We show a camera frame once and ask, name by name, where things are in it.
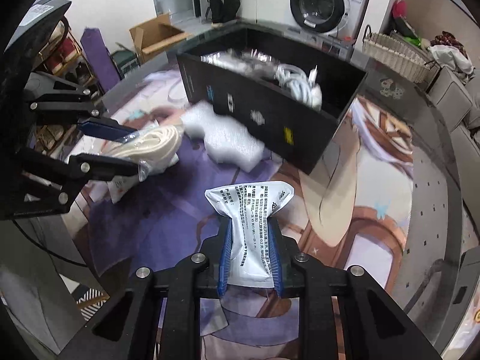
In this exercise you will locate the grey sofa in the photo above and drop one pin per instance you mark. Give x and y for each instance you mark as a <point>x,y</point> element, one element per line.
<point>459,105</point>

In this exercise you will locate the purple rolled mat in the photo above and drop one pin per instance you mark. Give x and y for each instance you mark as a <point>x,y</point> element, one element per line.
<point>99,58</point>

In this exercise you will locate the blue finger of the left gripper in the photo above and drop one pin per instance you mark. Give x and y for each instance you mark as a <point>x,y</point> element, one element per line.
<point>108,168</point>
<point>104,128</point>

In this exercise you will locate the white foam wrap piece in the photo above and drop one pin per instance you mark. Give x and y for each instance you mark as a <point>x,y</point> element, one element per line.
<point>225,139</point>

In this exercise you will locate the white medicine sachet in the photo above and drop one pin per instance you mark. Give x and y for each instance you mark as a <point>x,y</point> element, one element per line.
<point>250,206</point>

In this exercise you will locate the white washing machine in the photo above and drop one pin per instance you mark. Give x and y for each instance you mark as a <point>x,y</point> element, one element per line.
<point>339,19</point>

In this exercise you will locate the woven wicker basket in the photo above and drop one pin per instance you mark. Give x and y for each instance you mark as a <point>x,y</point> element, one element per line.
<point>397,55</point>

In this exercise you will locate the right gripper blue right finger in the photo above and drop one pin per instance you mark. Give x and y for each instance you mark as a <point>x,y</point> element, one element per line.
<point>275,256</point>

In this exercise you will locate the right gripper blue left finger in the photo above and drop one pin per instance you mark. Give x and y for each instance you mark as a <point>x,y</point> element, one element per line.
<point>225,259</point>

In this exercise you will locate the pile of clothes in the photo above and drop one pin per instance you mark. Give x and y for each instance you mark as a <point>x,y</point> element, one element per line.
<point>444,49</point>

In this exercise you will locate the brown cardboard box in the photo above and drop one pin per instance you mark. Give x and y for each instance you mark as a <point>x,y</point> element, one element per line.
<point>155,36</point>

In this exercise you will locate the dark green box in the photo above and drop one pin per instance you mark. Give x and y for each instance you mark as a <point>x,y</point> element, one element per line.
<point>125,62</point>

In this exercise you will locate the black cardboard box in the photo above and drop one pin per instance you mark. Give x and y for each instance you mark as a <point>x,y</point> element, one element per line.
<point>289,128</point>

